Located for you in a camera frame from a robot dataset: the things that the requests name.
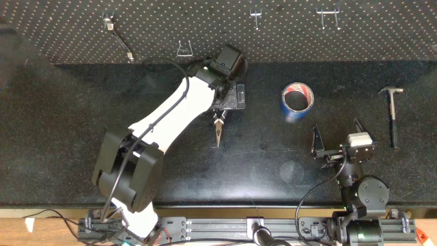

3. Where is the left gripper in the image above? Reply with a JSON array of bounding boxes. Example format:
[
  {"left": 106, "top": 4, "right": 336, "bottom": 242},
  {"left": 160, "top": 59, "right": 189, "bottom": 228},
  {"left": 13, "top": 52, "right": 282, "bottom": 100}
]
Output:
[{"left": 211, "top": 82, "right": 246, "bottom": 111}]

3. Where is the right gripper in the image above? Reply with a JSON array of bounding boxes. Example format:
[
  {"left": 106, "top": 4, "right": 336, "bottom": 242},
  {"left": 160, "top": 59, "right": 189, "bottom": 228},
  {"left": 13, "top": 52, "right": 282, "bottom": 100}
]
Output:
[{"left": 309, "top": 117, "right": 378, "bottom": 169}]

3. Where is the roll of blue tape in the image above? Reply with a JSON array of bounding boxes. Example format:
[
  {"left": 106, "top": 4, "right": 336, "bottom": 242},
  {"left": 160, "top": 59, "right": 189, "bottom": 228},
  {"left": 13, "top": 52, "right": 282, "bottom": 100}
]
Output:
[{"left": 280, "top": 81, "right": 315, "bottom": 121}]

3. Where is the hammer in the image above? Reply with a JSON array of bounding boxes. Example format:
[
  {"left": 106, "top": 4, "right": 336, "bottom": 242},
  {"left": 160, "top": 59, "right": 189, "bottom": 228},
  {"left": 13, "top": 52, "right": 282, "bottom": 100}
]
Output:
[{"left": 378, "top": 85, "right": 405, "bottom": 150}]

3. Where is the black pegboard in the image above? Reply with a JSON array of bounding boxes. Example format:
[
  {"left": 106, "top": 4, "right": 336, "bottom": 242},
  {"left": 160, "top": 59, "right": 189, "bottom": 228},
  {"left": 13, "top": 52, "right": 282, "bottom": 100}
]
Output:
[{"left": 0, "top": 0, "right": 437, "bottom": 66}]

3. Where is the black pole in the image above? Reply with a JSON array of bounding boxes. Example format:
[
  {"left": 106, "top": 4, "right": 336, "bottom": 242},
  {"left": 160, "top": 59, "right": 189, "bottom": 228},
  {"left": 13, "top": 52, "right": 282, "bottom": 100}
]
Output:
[{"left": 251, "top": 223, "right": 293, "bottom": 246}]

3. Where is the orange and white object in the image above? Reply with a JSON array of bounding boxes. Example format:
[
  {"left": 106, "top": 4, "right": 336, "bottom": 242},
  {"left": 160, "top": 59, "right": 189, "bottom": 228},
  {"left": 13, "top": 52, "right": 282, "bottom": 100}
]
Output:
[{"left": 415, "top": 227, "right": 429, "bottom": 246}]

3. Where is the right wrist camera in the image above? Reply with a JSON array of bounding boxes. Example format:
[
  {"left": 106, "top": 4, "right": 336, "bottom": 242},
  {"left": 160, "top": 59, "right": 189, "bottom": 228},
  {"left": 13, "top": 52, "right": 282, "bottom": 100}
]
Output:
[{"left": 346, "top": 131, "right": 374, "bottom": 149}]

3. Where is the black cable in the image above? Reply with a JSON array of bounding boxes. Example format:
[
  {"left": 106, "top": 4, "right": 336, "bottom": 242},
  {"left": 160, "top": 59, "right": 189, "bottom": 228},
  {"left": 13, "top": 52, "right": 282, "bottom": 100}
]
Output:
[
  {"left": 99, "top": 56, "right": 191, "bottom": 223},
  {"left": 294, "top": 155, "right": 348, "bottom": 245}
]

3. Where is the mounting rail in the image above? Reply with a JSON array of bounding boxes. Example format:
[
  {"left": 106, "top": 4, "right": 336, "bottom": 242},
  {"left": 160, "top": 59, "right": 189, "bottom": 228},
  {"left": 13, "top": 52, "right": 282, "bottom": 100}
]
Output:
[{"left": 77, "top": 208, "right": 418, "bottom": 246}]

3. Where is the thin black wire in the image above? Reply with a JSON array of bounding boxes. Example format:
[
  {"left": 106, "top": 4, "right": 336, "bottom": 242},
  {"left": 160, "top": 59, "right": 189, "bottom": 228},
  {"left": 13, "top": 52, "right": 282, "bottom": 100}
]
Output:
[{"left": 21, "top": 208, "right": 103, "bottom": 246}]

